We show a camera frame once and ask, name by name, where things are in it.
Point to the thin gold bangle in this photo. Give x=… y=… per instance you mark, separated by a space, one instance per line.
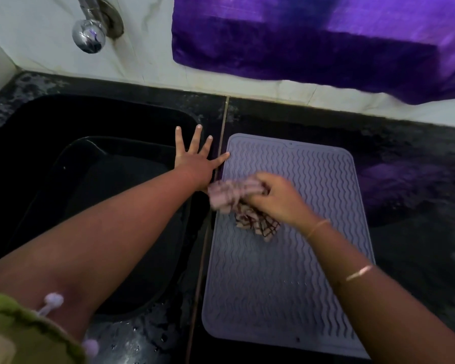
x=359 y=272
x=318 y=228

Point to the person's right fingers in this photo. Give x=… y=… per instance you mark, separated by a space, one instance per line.
x=261 y=185

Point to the black sink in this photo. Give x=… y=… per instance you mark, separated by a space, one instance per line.
x=26 y=147

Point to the person's left middle finger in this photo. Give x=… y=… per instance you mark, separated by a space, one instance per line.
x=195 y=139

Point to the checkered dish cloth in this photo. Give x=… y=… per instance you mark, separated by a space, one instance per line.
x=231 y=191

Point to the purple cloth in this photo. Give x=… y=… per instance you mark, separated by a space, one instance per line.
x=326 y=37

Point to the chrome wall tap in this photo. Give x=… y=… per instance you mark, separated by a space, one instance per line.
x=89 y=34

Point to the green garment with pom-poms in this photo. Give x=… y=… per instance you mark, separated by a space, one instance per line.
x=19 y=329

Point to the person's left hand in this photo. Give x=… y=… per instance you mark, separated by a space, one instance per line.
x=192 y=165

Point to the person's left forearm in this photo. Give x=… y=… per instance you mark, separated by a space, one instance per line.
x=110 y=242

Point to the person's right hand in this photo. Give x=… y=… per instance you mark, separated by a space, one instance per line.
x=282 y=202

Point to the black plastic tub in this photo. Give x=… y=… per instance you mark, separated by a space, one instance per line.
x=110 y=174

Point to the person's left thumb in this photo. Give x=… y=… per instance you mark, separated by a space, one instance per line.
x=220 y=159

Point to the person's right forearm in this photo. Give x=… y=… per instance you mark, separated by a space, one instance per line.
x=386 y=314

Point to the grey silicone drying mat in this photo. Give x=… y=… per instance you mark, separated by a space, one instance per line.
x=284 y=284

